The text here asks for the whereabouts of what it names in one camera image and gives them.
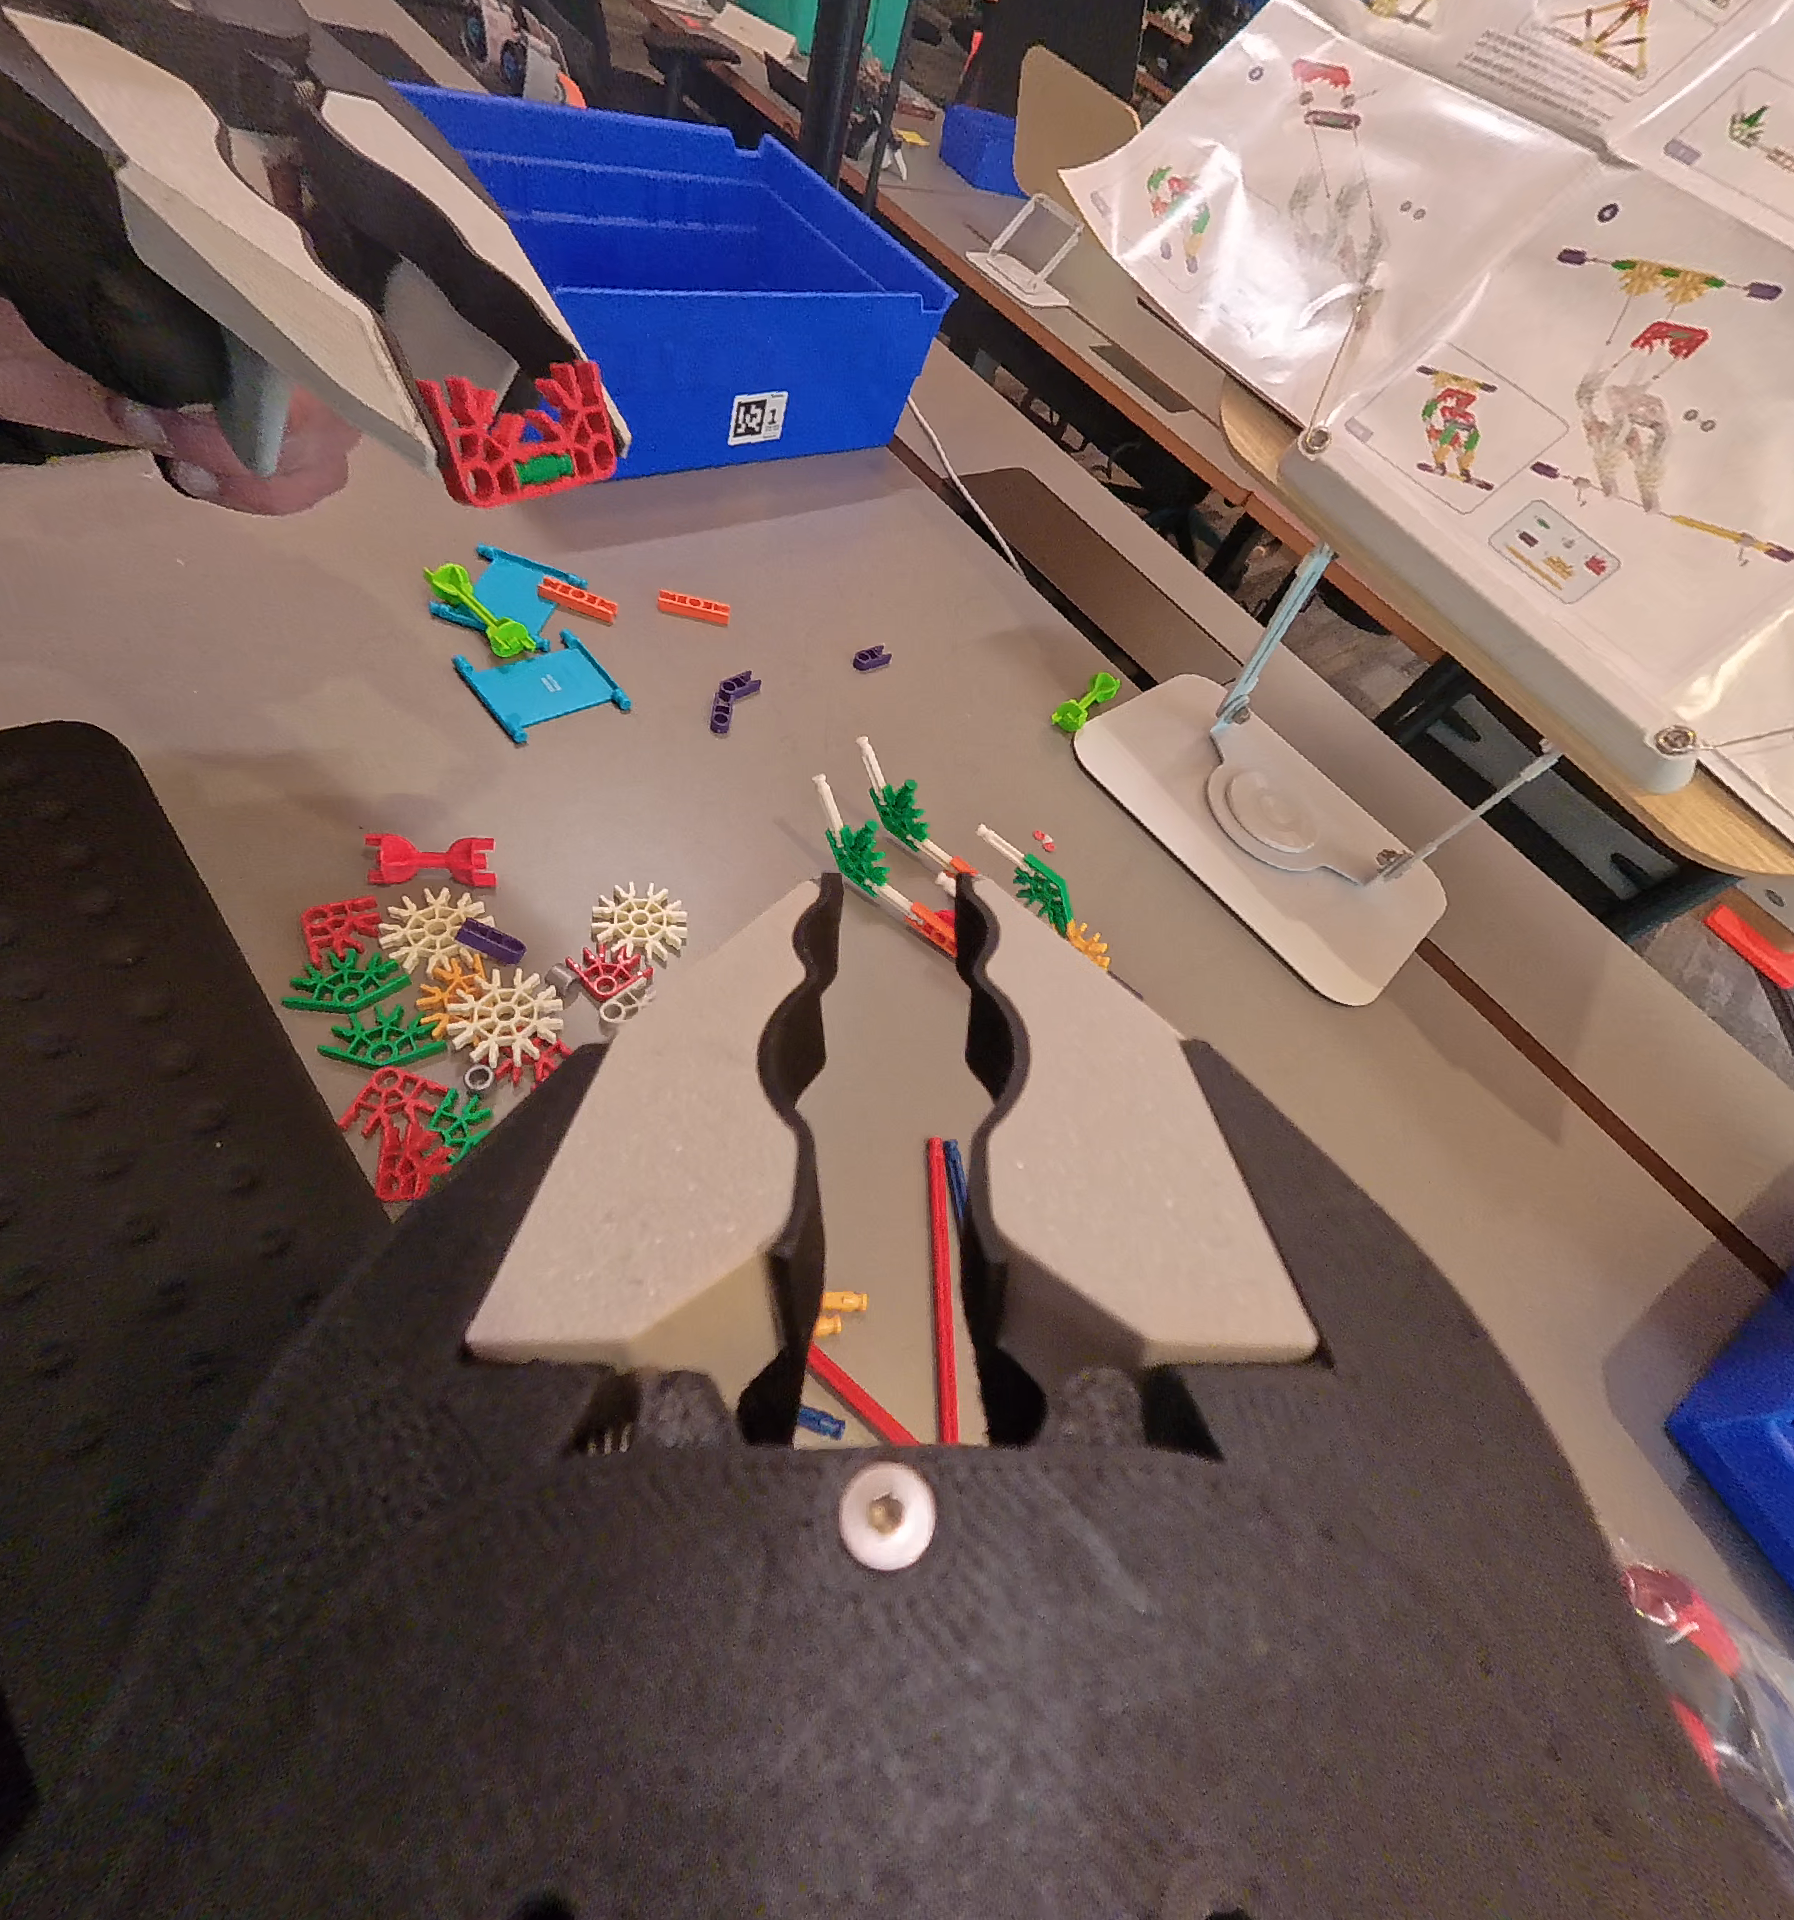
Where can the blue plastic bin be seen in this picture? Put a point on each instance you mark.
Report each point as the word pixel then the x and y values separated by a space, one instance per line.
pixel 1768 1424
pixel 776 363

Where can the yellow toy connector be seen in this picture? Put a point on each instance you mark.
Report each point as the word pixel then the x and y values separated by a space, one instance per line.
pixel 445 998

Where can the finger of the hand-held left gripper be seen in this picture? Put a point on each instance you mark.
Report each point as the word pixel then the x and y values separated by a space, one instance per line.
pixel 236 256
pixel 446 239

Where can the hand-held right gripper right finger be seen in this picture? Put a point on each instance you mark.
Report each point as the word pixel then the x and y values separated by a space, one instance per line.
pixel 1139 1201

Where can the orange toy connector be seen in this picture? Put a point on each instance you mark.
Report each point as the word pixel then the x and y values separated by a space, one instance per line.
pixel 581 600
pixel 694 609

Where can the clear acrylic stand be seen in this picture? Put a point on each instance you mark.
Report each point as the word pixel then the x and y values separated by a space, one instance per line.
pixel 1024 248

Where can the red corner toy connector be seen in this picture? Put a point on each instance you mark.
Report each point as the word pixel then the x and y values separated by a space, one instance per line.
pixel 549 1057
pixel 339 934
pixel 387 1103
pixel 608 971
pixel 409 1162
pixel 469 459
pixel 585 420

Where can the white snowflake toy connector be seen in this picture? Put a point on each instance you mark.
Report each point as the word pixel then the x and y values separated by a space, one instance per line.
pixel 505 1007
pixel 424 923
pixel 639 923

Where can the person's left hand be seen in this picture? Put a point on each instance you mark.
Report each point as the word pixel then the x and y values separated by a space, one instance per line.
pixel 29 389

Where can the red toy spool piece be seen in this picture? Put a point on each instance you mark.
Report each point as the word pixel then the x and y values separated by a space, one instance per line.
pixel 424 861

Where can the cyan toy panel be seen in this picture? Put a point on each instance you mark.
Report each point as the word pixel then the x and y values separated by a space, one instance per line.
pixel 523 576
pixel 546 687

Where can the red toy rod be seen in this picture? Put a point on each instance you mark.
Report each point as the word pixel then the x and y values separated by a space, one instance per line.
pixel 938 1292
pixel 860 1392

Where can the beige chair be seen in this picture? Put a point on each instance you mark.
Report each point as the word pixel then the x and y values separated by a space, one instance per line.
pixel 1075 112

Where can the toy rail assembly with spool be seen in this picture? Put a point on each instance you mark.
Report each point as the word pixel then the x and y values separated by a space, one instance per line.
pixel 1048 891

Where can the short green toy rod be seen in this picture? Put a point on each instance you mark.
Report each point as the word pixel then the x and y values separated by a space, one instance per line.
pixel 546 471

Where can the lime green toy spool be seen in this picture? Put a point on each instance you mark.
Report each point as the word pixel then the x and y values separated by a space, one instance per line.
pixel 1086 703

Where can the blue storage crate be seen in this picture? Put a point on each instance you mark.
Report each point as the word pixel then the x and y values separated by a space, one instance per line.
pixel 981 149

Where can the clear bag of red wheels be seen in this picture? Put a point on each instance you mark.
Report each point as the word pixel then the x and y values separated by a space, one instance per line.
pixel 1736 1695

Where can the joined purple toy connectors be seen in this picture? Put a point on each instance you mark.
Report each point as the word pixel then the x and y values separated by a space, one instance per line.
pixel 730 707

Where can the orange white traffic cone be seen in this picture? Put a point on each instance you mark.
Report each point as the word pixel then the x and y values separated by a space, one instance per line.
pixel 1793 936

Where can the white printed paper sheet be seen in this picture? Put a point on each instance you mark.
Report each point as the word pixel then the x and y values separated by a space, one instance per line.
pixel 1589 377

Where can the grey toy connector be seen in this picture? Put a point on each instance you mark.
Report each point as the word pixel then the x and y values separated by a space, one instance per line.
pixel 626 1007

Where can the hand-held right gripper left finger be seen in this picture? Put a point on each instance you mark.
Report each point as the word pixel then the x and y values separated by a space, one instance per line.
pixel 643 1201

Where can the black perforated panel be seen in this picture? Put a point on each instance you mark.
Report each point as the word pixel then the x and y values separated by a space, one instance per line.
pixel 120 1124

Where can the green toy connector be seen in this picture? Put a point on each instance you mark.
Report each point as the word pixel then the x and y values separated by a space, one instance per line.
pixel 463 1124
pixel 385 1039
pixel 343 982

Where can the small lime green clip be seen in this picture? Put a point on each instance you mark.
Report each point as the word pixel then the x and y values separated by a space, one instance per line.
pixel 485 614

